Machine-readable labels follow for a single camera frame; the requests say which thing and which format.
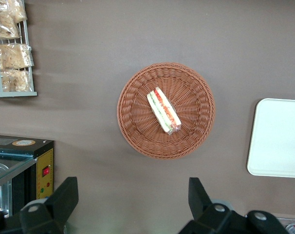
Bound clear bagged cracker snack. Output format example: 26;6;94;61
0;12;21;41
0;43;35;70
0;69;33;93
0;0;28;24

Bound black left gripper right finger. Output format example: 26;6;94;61
178;177;248;234

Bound beige rectangular serving tray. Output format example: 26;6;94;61
246;97;295;178

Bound black glass food warmer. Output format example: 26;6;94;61
0;134;55;219

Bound grey wire snack rack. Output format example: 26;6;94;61
0;0;38;98

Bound triangle sandwich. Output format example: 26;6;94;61
147;86;182;136

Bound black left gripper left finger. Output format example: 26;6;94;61
19;176;79;234

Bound round brown wicker basket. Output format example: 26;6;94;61
116;62;216;161

